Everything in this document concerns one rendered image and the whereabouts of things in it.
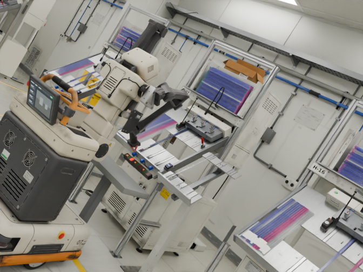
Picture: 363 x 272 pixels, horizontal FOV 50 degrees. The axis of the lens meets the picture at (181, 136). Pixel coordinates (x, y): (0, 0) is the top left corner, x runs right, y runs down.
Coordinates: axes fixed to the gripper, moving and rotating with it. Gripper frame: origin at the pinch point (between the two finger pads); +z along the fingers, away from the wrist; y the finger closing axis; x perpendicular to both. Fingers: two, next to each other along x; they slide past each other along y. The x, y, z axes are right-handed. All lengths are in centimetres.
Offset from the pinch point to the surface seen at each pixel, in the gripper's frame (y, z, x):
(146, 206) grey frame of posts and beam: -37.8, 21.0, 15.7
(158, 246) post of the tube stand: -62, 37, 23
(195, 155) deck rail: -32.3, 2.3, -35.9
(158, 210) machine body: -27, 46, -2
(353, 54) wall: -11, -6, -281
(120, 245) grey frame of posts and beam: -38, 47, 41
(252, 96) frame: -32, -29, -95
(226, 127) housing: -26, -5, -73
